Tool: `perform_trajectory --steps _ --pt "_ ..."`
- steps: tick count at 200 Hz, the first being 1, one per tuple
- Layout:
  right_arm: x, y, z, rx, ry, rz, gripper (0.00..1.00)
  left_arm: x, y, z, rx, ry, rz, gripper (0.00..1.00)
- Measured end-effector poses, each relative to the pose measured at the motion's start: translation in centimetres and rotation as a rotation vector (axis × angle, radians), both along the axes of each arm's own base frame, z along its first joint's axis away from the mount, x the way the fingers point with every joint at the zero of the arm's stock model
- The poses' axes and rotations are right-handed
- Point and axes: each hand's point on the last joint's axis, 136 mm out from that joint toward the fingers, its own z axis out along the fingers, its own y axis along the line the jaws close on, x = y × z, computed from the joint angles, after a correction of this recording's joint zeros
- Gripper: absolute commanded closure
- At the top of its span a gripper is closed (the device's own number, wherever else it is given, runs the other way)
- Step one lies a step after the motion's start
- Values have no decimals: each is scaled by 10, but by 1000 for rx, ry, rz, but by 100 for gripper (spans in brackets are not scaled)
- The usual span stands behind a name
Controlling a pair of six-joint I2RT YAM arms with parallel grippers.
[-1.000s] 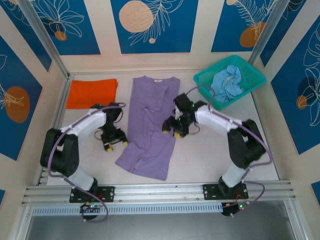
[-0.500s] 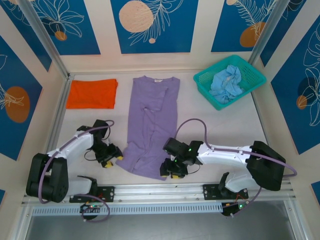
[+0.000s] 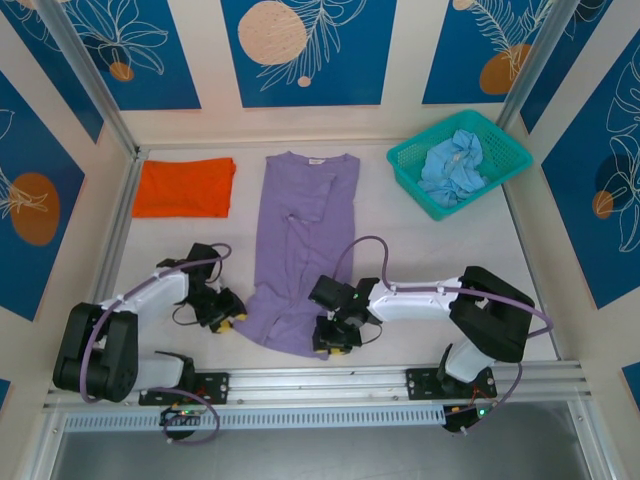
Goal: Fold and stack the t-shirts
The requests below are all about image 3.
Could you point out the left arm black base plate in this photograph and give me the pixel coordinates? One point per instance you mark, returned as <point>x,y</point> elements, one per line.
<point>215,387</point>

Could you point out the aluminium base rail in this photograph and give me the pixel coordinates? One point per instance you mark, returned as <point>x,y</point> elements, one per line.
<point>315,385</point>

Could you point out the grey metal sheet panel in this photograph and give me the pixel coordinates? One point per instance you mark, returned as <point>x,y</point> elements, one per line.
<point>320,457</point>

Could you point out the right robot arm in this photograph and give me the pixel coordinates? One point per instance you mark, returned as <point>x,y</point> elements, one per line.
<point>415,305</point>

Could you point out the light blue t-shirt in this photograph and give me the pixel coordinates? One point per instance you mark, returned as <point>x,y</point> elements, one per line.
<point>452,167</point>

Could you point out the left aluminium frame post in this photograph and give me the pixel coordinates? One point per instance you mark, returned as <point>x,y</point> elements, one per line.
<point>85,65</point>

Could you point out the aluminium frame post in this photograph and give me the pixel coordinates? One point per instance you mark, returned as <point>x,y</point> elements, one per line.
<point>540,65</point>
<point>85,65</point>

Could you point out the aluminium table side rail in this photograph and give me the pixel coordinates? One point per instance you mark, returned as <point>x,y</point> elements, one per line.
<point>120,220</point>

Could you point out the right aluminium frame post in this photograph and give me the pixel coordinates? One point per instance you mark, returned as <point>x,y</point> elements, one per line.
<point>540,65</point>

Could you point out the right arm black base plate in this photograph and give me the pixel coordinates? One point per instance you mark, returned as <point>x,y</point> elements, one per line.
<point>420,382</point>

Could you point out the teal plastic basket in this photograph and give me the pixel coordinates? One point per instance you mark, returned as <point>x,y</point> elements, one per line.
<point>405,155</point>

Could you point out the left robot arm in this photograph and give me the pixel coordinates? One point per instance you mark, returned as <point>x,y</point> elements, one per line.
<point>150,290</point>

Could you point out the orange folded t-shirt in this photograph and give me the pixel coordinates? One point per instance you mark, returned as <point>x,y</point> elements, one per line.
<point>180,187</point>

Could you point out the purple printed t-shirt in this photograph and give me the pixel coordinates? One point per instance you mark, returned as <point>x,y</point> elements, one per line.
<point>305,200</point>

